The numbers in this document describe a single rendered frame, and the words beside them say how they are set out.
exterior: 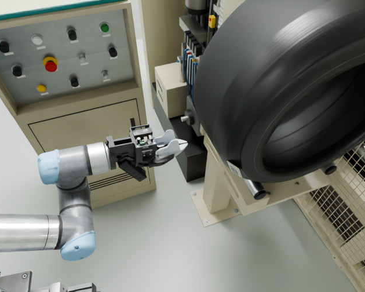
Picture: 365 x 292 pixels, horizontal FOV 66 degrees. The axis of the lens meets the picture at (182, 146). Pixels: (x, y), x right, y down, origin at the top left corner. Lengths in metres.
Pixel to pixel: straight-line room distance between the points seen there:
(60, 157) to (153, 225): 1.27
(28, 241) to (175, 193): 1.41
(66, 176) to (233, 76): 0.44
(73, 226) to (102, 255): 1.18
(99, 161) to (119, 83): 0.70
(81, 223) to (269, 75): 0.52
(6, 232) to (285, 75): 0.63
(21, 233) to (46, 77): 0.76
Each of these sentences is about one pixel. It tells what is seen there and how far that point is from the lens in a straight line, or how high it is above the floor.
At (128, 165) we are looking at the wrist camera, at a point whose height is 1.13.
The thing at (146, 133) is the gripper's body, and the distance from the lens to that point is 0.70.
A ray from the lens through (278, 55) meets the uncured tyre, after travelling 0.62.
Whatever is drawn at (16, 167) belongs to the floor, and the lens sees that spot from 2.43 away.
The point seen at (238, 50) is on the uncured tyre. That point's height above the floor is 1.36.
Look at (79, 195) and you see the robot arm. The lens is 0.74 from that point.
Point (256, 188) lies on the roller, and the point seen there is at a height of 0.92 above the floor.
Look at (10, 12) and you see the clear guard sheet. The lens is 1.14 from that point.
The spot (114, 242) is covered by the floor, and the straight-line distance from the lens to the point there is 1.88.
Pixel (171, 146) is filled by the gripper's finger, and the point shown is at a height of 1.15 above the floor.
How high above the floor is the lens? 1.72
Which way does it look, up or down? 51 degrees down
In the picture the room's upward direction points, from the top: straight up
